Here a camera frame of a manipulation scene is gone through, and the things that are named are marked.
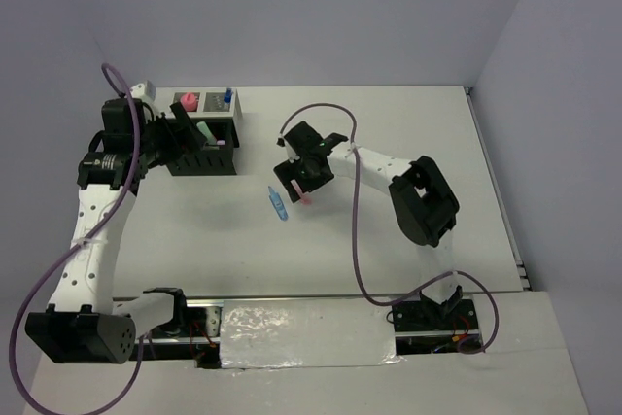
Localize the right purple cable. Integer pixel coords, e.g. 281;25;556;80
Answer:
280;103;501;356

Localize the black slotted organizer box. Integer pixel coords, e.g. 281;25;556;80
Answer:
166;118;240;176

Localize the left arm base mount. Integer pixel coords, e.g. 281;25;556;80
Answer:
143;303;223;369

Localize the pink highlighter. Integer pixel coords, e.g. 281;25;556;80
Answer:
291;180;312;205

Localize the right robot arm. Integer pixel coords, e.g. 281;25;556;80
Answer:
273;121;463;329

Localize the blue highlighter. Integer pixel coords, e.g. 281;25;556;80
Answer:
268;186;289;222

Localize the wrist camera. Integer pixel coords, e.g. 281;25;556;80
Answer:
277;134;298;162
130;80;156;105

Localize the pink cap bottle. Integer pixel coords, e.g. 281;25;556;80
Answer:
180;92;199;112

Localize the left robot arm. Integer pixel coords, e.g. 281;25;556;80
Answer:
25;98;206;364

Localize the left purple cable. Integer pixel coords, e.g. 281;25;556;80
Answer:
9;63;156;415

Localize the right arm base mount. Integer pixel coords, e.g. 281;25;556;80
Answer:
385;298;483;356

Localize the green highlighter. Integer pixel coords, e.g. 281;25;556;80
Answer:
196;121;218;146

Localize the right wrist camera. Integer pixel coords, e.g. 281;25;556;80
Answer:
277;134;298;162

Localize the purple cable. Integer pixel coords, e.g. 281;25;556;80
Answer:
9;63;156;415
280;103;501;356

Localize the grey mesh organizer box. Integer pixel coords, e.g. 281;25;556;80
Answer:
171;87;242;119

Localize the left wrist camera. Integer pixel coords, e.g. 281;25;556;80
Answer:
130;80;156;105

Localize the blue cap spray bottle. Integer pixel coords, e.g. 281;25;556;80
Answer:
223;88;232;107

